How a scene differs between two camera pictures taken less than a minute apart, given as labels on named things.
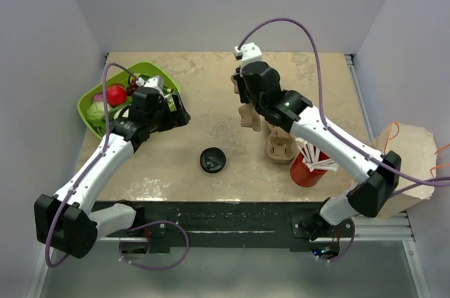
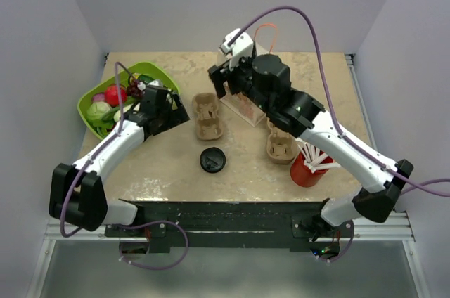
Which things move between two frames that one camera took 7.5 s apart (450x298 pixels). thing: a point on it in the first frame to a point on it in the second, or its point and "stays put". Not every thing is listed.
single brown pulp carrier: [249, 116] to [205, 106]
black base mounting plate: [221, 226] stays put
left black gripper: [176, 118] stays put
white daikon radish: [125, 114] stays put
